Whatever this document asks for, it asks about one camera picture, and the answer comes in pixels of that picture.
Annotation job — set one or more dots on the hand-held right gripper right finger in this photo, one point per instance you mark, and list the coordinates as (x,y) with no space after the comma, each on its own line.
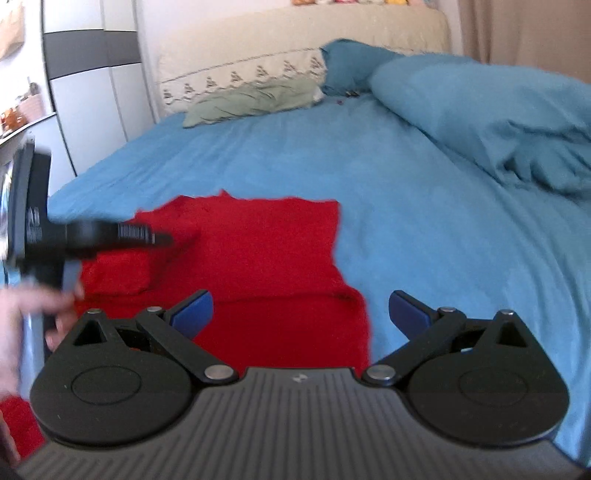
(407,314)

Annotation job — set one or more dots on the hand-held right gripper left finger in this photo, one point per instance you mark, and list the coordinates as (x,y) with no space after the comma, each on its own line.
(196,314)

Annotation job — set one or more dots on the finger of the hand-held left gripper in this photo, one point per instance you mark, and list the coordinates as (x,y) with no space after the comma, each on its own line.
(117,235)

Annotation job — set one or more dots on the red knitted garment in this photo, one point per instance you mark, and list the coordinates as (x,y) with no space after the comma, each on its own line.
(258,277)

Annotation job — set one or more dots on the person's left hand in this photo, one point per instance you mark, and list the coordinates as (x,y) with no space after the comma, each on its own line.
(23,323)

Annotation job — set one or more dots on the cluttered side shelf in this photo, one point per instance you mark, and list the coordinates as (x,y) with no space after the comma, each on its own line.
(21,110)

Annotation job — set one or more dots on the blue bed sheet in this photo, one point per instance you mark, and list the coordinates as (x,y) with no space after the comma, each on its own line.
(369,207)

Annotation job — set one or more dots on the white and grey wardrobe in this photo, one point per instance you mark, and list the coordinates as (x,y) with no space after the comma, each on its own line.
(97,78)

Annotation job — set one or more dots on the green pillow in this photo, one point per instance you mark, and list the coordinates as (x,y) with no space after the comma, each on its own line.
(254,99)

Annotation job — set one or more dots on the blue duvet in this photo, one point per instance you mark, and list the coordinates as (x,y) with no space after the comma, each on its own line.
(489,115)

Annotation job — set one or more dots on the blue pillow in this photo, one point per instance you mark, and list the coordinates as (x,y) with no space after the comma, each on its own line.
(351,64)

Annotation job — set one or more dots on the beige headboard cover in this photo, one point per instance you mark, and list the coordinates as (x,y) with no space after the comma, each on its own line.
(295,50)

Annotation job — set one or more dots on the beige curtain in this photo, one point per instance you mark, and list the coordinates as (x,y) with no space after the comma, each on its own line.
(526,32)

